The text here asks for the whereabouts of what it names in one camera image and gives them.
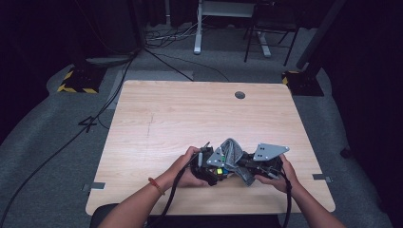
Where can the grey table grommet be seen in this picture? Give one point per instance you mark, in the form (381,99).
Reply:
(240,95)

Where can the white desk frame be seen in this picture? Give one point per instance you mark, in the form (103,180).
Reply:
(198,34)

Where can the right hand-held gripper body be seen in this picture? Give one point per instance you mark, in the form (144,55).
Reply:
(269,152)

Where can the person's dark clothing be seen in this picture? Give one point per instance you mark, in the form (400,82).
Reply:
(218,221)

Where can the person's left hand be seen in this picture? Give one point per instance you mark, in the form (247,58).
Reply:
(180,175)

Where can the grey tape piece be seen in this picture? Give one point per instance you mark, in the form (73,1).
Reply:
(320,177)
(98,186)

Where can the grey cloth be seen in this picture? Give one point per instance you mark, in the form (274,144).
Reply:
(233,152)

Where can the multicoloured puzzle cube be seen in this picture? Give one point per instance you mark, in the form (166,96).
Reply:
(220,171)

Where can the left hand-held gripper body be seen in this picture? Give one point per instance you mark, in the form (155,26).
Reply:
(201,167)

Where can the dark slanted pole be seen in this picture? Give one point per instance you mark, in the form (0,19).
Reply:
(320,31)

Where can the person's right hand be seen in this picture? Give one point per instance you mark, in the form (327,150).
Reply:
(286,182)

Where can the black chair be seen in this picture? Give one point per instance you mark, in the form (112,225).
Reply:
(272,22)

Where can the small black floor object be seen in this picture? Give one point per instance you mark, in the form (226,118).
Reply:
(345,153)

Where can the black yellow striped stand base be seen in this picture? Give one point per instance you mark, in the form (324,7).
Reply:
(304,84)
(80,80)

